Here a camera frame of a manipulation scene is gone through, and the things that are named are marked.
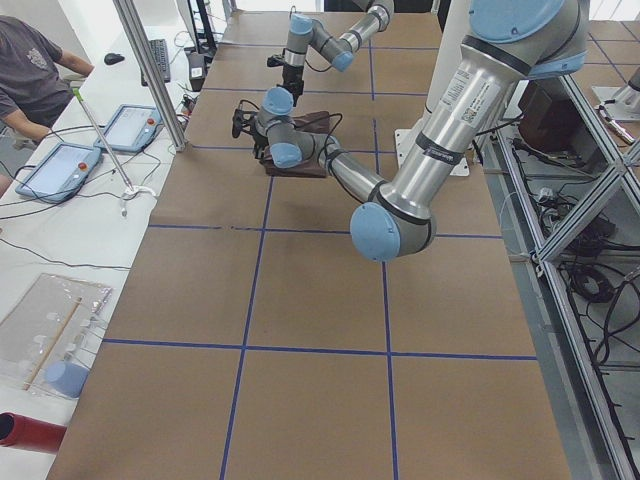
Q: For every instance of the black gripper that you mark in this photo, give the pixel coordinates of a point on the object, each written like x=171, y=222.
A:
x=292, y=77
x=259, y=141

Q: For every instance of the dark brown t-shirt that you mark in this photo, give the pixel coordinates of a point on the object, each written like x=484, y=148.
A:
x=316, y=123

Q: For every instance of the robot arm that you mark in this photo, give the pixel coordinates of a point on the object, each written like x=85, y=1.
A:
x=500, y=44
x=307, y=33

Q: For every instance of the black power adapter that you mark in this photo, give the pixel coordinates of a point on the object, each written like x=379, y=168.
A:
x=197, y=70

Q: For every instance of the far blue teach pendant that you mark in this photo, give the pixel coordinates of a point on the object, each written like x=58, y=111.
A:
x=132, y=128

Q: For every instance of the blue teach pendant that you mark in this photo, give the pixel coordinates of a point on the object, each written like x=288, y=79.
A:
x=132, y=128
x=60, y=174

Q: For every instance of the black keyboard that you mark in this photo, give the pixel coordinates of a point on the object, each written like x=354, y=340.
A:
x=159, y=54

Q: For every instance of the black computer mouse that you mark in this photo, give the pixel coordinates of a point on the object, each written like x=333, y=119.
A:
x=112, y=58

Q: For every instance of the grey stick with green tip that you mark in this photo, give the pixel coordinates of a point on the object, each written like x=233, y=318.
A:
x=129, y=188

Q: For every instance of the near blue teach pendant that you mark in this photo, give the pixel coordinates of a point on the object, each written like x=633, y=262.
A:
x=60, y=174

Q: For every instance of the seated person in grey shirt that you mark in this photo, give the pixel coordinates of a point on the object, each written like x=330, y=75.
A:
x=33, y=94

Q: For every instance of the clear plastic bag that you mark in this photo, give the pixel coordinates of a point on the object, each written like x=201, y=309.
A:
x=32, y=322

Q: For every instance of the wooden stick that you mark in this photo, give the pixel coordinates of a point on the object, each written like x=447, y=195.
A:
x=46, y=351

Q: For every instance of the red cylinder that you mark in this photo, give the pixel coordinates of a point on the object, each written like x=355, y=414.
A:
x=26, y=433

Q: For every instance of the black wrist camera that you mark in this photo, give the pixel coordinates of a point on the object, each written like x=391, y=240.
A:
x=275, y=61
x=243, y=119

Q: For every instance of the aluminium frame post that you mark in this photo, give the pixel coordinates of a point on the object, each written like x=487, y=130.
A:
x=136, y=34

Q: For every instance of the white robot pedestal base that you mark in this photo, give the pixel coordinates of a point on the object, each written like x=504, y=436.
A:
x=454, y=19

